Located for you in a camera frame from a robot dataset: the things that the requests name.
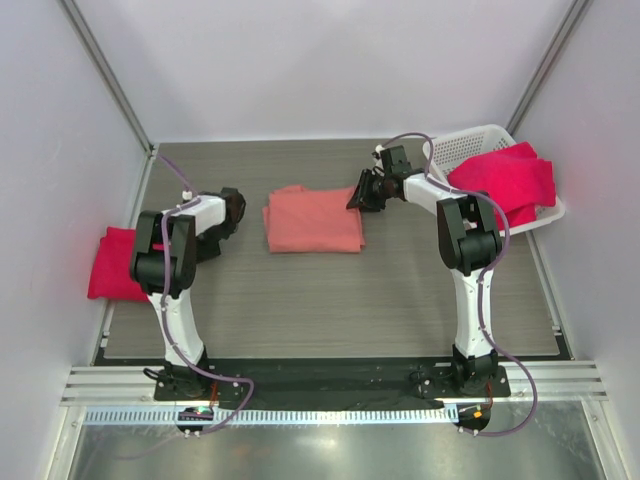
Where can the aluminium frame post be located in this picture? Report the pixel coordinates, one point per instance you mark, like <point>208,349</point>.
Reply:
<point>91,45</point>
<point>558,43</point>

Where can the crimson t-shirt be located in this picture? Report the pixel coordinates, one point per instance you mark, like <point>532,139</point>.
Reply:
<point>515,177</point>
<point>110,278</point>

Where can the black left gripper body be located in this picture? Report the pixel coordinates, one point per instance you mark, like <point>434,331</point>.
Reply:
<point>206,243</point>

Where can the left aluminium frame post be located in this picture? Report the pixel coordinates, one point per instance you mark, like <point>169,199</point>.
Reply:
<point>91,45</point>

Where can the salmon pink t-shirt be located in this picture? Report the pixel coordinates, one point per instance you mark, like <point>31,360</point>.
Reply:
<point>301,220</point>

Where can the perforated aluminium rail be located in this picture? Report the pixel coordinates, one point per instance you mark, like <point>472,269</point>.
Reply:
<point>196,416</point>

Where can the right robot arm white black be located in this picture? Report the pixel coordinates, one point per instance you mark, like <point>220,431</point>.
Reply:
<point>469,244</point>

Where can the white plastic laundry basket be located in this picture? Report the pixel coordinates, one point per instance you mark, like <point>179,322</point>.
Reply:
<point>450,150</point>

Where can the crimson t-shirt in basket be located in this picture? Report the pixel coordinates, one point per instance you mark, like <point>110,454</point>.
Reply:
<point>515,177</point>

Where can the right aluminium frame post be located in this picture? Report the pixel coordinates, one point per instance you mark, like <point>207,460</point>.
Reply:
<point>558,43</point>

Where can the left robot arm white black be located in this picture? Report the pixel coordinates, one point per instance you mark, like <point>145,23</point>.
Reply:
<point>168,247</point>

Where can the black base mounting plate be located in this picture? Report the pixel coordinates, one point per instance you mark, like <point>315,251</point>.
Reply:
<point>429,377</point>

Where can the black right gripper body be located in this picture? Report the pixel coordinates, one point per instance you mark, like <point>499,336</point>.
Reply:
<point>386,194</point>

